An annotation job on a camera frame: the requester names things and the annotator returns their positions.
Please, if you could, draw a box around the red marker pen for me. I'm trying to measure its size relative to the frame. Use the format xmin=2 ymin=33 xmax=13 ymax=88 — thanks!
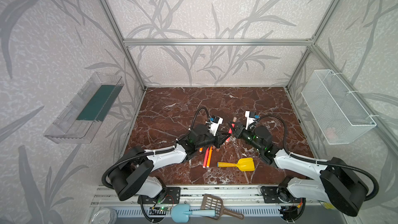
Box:
xmin=226 ymin=123 xmax=235 ymax=143

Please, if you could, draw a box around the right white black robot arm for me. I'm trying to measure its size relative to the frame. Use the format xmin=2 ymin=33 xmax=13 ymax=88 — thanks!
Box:
xmin=229 ymin=122 xmax=379 ymax=217

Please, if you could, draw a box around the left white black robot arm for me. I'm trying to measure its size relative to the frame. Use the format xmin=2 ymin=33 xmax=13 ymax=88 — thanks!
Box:
xmin=101 ymin=124 xmax=231 ymax=201

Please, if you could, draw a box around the red pen lower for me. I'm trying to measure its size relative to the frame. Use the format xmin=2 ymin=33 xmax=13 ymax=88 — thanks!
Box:
xmin=203 ymin=148 xmax=210 ymax=168

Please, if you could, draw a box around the yellow toy shovel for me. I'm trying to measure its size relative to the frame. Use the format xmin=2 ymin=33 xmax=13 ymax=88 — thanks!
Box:
xmin=217 ymin=158 xmax=255 ymax=172

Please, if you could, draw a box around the brown slotted scoop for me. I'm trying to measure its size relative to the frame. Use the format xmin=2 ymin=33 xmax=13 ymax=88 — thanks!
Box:
xmin=201 ymin=194 xmax=245 ymax=220

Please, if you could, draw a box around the light blue toy shovel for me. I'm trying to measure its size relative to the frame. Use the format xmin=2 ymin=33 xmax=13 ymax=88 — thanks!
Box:
xmin=171 ymin=204 xmax=216 ymax=223

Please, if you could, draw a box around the green label tape roll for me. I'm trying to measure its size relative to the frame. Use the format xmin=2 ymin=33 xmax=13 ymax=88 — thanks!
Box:
xmin=320 ymin=201 xmax=335 ymax=209

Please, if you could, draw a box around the clear round lid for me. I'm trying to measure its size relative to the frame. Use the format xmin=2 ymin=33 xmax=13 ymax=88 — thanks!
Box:
xmin=89 ymin=208 xmax=118 ymax=224

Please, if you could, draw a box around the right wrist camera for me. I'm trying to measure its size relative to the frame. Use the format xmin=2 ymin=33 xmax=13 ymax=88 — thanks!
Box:
xmin=245 ymin=111 xmax=260 ymax=130

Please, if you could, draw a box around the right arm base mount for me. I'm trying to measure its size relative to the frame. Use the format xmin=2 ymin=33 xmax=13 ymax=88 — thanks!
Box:
xmin=260 ymin=186 xmax=301 ymax=205

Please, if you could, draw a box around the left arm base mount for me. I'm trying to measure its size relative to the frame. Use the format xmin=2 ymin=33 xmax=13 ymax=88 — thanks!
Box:
xmin=137 ymin=187 xmax=181 ymax=205

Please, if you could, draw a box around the white wire mesh basket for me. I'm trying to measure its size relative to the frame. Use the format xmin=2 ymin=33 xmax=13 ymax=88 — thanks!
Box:
xmin=302 ymin=69 xmax=377 ymax=145

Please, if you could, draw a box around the clear plastic wall tray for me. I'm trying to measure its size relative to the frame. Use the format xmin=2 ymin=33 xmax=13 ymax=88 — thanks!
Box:
xmin=44 ymin=72 xmax=124 ymax=144

